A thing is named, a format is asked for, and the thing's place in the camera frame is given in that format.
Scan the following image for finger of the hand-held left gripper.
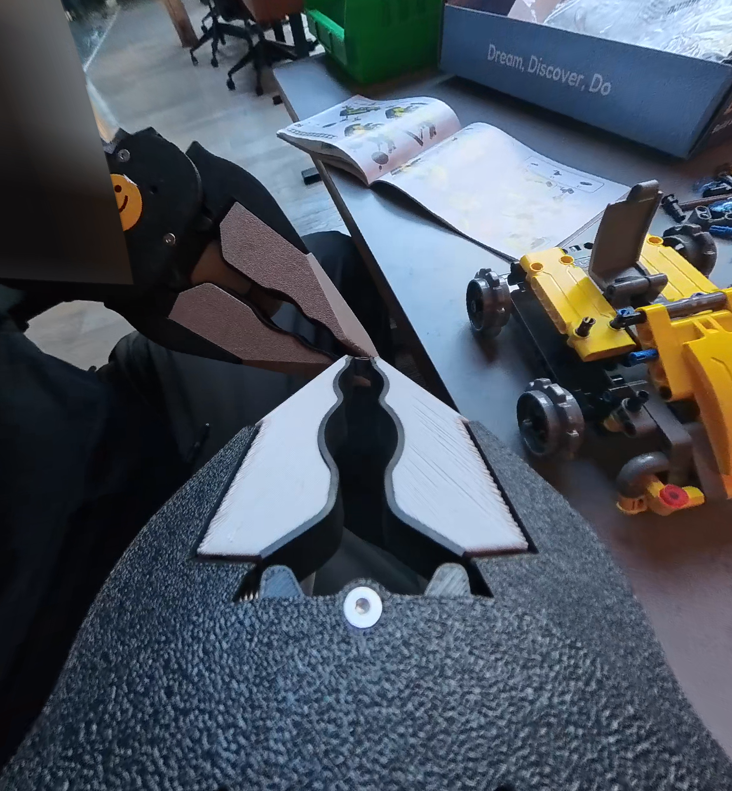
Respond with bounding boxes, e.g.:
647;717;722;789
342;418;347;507
168;282;337;376
218;201;380;360

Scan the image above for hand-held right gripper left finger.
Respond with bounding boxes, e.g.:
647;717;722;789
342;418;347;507
197;355;359;572

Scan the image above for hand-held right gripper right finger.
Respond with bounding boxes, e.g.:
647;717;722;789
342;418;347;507
366;356;532;572

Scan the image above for grey desk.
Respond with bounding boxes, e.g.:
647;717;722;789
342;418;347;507
272;59;732;782

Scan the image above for person's legs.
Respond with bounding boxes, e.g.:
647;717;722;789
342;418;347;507
106;232;398;446

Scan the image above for black office chair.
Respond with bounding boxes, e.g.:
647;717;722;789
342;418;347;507
227;0;319;96
190;0;246;68

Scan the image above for open instruction booklet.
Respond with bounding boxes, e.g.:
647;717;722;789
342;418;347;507
277;96;631;263

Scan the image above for green plastic bin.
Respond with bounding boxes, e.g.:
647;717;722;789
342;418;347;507
304;0;447;86

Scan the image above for yellow brick toy vehicle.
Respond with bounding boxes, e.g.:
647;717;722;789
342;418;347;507
465;179;732;517

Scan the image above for person's dark top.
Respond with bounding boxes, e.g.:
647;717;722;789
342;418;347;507
0;278;218;773

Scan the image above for blue cardboard box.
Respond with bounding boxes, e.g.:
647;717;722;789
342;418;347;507
438;0;732;160

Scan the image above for pile of small brick pieces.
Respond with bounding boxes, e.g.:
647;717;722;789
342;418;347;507
659;159;732;257

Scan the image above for frosted plastic bag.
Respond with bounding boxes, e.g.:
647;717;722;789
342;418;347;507
542;0;732;63

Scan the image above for wooden post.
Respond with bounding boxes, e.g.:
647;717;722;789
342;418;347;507
162;0;200;49

